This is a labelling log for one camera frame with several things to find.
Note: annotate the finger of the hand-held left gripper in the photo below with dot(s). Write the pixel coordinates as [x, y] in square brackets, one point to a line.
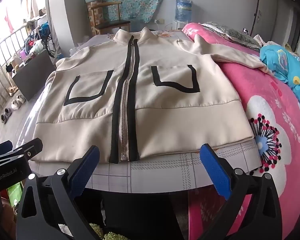
[1, 148]
[30, 148]

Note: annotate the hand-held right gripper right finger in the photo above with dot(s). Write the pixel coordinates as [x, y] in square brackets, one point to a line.
[215, 170]

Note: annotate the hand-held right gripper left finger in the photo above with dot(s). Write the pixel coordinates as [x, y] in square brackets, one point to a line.
[83, 165]

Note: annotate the beige zip jacket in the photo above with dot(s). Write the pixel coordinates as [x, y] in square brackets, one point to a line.
[165, 100]

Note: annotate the pile of clothes and bags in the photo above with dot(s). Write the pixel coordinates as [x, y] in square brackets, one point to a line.
[37, 40]

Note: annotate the green paper bag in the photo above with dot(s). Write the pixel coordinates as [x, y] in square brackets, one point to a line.
[15, 195]

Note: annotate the grey shoes pair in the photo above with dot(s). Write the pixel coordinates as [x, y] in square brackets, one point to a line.
[6, 115]

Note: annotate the beige shoes pair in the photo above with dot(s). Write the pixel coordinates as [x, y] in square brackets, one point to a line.
[18, 102]

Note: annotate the bed with floral grid sheet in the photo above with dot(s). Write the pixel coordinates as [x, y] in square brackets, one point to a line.
[165, 172]

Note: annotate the person's fuzzy green robe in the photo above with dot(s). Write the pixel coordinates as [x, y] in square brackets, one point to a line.
[107, 232]

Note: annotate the person's dark pants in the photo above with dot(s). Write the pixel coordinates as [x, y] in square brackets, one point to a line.
[140, 212]

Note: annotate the dark grey cabinet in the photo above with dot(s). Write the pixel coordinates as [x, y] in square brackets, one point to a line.
[35, 75]

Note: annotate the pink floral blanket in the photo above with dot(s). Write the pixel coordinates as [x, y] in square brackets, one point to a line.
[240, 85]

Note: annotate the blue cartoon print cloth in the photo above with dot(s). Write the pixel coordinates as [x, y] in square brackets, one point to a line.
[282, 62]

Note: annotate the dark patterned pillow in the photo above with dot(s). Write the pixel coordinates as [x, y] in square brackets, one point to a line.
[235, 33]

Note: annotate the wooden chair with dark seat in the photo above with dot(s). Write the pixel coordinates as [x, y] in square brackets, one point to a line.
[112, 25]

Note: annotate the white water dispenser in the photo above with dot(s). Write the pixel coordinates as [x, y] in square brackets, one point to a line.
[177, 25]

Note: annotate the patterned cardboard box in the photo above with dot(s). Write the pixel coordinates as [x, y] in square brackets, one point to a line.
[93, 12]

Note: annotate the blue water bottle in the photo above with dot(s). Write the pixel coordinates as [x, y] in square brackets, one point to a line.
[183, 10]

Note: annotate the grey door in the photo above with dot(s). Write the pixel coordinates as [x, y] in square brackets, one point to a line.
[290, 22]

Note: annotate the wall power outlet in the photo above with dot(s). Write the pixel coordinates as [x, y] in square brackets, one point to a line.
[160, 21]

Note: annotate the teal floral wall cloth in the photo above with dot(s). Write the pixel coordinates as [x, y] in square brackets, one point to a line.
[140, 0]

